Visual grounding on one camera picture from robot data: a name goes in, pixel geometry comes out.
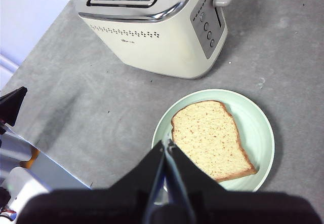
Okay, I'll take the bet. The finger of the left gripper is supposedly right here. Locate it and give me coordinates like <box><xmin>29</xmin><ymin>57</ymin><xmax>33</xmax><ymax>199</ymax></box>
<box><xmin>0</xmin><ymin>86</ymin><xmax>28</xmax><ymax>128</ymax></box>

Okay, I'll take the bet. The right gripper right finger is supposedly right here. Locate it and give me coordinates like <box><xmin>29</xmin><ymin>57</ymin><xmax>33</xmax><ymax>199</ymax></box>
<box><xmin>166</xmin><ymin>142</ymin><xmax>324</xmax><ymax>224</ymax></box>

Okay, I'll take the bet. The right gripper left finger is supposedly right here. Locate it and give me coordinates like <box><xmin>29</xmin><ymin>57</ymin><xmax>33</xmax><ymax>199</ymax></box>
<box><xmin>15</xmin><ymin>140</ymin><xmax>167</xmax><ymax>224</ymax></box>

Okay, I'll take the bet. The square bread slice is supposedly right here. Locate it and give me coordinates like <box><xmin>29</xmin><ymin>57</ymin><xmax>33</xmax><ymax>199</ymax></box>
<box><xmin>170</xmin><ymin>100</ymin><xmax>259</xmax><ymax>183</ymax></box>

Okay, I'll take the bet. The pale green round plate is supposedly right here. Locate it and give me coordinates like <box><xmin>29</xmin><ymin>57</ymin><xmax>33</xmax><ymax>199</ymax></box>
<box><xmin>151</xmin><ymin>89</ymin><xmax>275</xmax><ymax>193</ymax></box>

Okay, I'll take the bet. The cream two-slot toaster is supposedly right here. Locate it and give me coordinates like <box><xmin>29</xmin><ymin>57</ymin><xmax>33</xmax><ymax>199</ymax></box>
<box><xmin>77</xmin><ymin>0</ymin><xmax>233</xmax><ymax>80</ymax></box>

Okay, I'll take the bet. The silver metal panel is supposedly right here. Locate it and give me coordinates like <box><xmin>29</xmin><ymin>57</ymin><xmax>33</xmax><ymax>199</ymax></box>
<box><xmin>0</xmin><ymin>129</ymin><xmax>92</xmax><ymax>193</ymax></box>

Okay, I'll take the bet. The orange block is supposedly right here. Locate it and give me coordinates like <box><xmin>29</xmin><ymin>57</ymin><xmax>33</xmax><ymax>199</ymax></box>
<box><xmin>19</xmin><ymin>147</ymin><xmax>41</xmax><ymax>169</ymax></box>

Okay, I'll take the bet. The white cylinder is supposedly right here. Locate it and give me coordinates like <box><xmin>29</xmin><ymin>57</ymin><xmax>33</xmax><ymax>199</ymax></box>
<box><xmin>4</xmin><ymin>167</ymin><xmax>49</xmax><ymax>209</ymax></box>

